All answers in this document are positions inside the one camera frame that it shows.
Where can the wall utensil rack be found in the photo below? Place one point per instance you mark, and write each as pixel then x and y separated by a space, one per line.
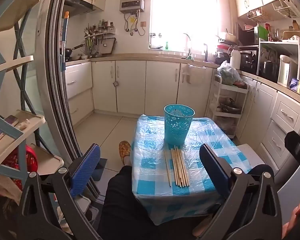
pixel 100 32

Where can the white hanging bin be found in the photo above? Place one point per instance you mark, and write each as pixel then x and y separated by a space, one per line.
pixel 193 76

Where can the cream base cabinets with drawers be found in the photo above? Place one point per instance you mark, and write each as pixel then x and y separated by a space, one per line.
pixel 265 100

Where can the white and blue shelf unit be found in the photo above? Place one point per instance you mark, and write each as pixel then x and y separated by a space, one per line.
pixel 5 127

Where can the person's left leg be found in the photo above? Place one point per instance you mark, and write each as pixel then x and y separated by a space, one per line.
pixel 125 205

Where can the bright kitchen window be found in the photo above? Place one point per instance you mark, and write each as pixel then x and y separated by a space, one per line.
pixel 185 12

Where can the white counter shelf rack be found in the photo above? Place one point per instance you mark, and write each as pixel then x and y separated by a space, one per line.
pixel 277 44

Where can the black microwave oven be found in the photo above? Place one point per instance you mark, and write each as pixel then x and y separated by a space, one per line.
pixel 246 35

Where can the green bottle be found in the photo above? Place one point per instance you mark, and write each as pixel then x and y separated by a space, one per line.
pixel 166 45

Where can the metal pot with lid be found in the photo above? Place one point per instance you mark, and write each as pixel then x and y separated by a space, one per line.
pixel 228 106

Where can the dark blue box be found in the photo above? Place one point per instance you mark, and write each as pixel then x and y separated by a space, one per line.
pixel 101 170

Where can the person's right hand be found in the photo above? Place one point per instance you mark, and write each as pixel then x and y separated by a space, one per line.
pixel 298 215

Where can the yellow patterned slipper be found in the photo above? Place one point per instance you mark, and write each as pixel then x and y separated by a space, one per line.
pixel 125 151

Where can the white rolling cart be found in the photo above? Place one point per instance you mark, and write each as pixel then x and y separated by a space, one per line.
pixel 215 100

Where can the white electric water boiler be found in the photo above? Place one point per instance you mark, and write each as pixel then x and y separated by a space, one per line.
pixel 286 70

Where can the green cutting board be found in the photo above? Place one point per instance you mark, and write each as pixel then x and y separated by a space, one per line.
pixel 263 33

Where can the teal perforated plastic basket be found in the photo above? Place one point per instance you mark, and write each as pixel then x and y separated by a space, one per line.
pixel 178 125

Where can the black wok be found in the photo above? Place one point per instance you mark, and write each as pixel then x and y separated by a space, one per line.
pixel 70 52

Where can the grey sliding door frame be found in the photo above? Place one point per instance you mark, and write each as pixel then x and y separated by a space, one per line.
pixel 55 80

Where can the bundle of wooden chopsticks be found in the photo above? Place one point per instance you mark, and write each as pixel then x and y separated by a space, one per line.
pixel 180 167

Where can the wall socket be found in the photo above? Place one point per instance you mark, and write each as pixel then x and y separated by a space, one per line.
pixel 143 24

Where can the black rimmed tray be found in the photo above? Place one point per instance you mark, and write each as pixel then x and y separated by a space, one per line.
pixel 113 45

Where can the plastic bag of vegetables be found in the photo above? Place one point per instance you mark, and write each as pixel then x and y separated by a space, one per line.
pixel 228 73

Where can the black countertop appliance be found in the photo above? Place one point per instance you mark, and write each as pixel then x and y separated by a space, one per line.
pixel 248 61

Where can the metal cabinet lock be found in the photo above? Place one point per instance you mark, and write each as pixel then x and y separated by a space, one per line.
pixel 115 83

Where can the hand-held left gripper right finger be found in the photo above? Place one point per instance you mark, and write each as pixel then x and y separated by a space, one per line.
pixel 213 170

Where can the white thermos jug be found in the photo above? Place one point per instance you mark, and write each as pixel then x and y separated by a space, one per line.
pixel 235 58

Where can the small white object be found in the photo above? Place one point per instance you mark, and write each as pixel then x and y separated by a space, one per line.
pixel 25 125

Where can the blue mop with orange tip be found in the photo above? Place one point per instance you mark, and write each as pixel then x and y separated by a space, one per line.
pixel 64 35

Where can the straight chrome faucet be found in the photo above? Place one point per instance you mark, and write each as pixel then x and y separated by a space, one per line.
pixel 206 51

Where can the black rice cooker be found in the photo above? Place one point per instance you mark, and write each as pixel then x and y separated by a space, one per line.
pixel 268 70

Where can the blue white checkered tablecloth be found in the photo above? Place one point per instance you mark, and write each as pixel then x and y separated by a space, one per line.
pixel 152 160

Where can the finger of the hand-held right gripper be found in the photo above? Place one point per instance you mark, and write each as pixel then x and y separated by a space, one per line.
pixel 292 145

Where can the curved chrome faucet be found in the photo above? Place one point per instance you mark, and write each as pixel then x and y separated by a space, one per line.
pixel 188 36

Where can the black range hood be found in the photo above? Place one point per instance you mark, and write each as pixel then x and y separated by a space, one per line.
pixel 77 6

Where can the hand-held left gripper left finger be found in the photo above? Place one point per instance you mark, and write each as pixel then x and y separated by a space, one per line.
pixel 86 170

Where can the blue snack bag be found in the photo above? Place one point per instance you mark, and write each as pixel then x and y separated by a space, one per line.
pixel 296 84

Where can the smartphone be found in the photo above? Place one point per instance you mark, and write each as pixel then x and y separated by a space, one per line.
pixel 11 120

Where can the cream base cabinets under sink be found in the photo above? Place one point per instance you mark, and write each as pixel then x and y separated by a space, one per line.
pixel 130 87

